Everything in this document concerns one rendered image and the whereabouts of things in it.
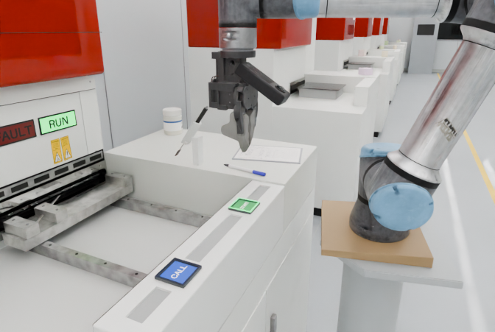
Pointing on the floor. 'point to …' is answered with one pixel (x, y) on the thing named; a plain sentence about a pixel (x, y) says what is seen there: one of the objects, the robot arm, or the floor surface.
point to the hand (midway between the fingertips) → (247, 146)
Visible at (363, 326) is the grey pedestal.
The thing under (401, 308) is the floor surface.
